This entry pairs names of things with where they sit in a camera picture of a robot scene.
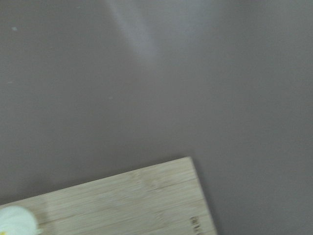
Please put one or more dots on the wooden cutting board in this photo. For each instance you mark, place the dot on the wooden cutting board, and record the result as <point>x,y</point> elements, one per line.
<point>162,199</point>

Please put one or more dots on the cream measuring scoop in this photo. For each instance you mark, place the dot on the cream measuring scoop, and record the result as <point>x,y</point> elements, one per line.
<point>16,220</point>

